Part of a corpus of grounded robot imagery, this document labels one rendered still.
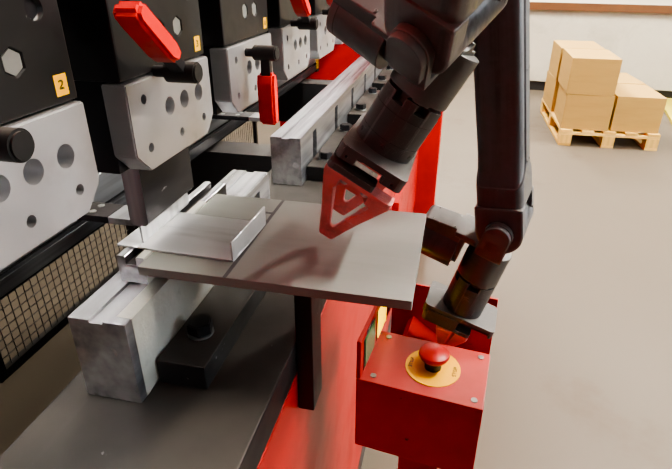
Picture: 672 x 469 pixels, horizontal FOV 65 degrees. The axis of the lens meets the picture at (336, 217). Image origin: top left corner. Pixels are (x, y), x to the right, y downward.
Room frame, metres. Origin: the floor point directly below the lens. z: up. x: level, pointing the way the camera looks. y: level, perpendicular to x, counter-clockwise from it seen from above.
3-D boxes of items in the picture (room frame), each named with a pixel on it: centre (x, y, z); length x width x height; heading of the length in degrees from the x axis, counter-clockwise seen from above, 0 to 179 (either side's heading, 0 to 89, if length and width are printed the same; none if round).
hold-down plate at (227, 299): (0.55, 0.12, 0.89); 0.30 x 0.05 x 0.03; 167
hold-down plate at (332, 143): (1.10, 0.00, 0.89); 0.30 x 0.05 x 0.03; 167
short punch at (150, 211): (0.52, 0.19, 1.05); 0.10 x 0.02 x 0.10; 167
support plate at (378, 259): (0.49, 0.04, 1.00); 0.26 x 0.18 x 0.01; 77
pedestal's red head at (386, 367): (0.58, -0.13, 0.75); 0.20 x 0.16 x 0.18; 161
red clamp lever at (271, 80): (0.66, 0.09, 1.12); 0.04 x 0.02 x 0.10; 77
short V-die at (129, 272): (0.55, 0.18, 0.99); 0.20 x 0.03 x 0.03; 167
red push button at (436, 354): (0.54, -0.13, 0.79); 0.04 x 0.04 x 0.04
